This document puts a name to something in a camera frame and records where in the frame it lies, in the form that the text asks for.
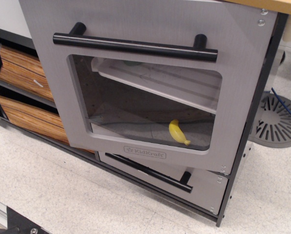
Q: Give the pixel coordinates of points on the black oven door handle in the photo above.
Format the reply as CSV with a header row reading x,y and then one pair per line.
x,y
77,38

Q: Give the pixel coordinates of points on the grey toy oven door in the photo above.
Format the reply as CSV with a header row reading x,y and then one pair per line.
x,y
102,114

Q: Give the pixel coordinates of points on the white oven shelf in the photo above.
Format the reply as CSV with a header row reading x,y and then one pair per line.
x,y
193,87

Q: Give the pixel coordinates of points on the upper wood grain bin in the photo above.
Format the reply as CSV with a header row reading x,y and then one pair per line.
x,y
25,72

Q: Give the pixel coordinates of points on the wood grain bin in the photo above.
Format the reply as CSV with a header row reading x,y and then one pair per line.
x,y
34,119
25,72

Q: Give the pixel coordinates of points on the lower wood grain bin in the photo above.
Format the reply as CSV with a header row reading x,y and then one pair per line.
x,y
34,119

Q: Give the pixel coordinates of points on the green toy item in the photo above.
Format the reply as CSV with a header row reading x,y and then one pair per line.
x,y
132,63

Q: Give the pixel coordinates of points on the yellow toy banana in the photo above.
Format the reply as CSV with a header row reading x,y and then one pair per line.
x,y
176,133

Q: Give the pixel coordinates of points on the grey lower drawer front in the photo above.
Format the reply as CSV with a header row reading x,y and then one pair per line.
x,y
208,188

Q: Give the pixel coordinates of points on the grey round slotted base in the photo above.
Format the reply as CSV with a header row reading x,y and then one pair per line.
x,y
272,126

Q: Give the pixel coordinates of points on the wooden countertop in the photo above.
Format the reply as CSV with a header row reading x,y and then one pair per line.
x,y
282,6

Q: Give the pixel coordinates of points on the black toy kitchen frame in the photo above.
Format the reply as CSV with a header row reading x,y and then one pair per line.
x,y
272,55

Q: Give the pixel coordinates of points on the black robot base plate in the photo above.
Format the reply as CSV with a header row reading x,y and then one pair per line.
x,y
18,224

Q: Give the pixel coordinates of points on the black drawer handle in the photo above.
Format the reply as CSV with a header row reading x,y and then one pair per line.
x,y
181,184

